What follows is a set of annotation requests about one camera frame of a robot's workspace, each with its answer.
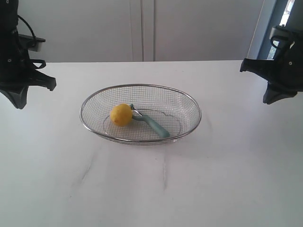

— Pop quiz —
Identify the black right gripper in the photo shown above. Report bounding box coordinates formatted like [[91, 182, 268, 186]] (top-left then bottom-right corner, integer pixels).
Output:
[[240, 40, 303, 105]]

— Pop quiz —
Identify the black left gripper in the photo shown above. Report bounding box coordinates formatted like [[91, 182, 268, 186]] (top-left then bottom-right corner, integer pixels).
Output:
[[0, 28, 56, 109]]

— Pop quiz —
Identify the yellow lemon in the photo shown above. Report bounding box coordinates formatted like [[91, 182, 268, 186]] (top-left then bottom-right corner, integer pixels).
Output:
[[110, 104, 133, 127]]

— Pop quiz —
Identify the teal handled peeler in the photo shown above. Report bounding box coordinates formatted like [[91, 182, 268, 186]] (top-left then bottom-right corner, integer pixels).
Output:
[[130, 104, 170, 138]]

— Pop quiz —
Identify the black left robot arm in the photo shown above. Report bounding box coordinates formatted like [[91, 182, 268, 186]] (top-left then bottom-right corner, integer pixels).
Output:
[[0, 0, 56, 109]]

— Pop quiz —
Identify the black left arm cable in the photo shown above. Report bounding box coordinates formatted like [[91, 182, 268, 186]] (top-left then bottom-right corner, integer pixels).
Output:
[[18, 15, 47, 70]]

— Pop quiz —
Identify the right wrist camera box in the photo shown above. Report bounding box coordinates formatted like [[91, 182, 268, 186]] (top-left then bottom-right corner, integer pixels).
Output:
[[269, 26, 293, 48]]

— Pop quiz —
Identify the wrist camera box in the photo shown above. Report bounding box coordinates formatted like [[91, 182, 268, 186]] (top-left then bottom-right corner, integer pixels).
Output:
[[269, 26, 293, 48], [19, 34, 46, 52]]

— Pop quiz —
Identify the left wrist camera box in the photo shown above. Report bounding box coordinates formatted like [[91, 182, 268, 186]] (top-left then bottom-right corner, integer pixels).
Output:
[[19, 34, 46, 52]]

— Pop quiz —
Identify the blue window frame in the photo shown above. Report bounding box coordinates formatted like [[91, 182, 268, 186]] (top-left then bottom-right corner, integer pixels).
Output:
[[247, 0, 288, 60]]

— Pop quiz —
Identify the metal wire mesh basket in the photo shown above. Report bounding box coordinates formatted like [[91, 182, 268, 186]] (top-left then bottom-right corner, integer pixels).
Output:
[[80, 84, 202, 145]]

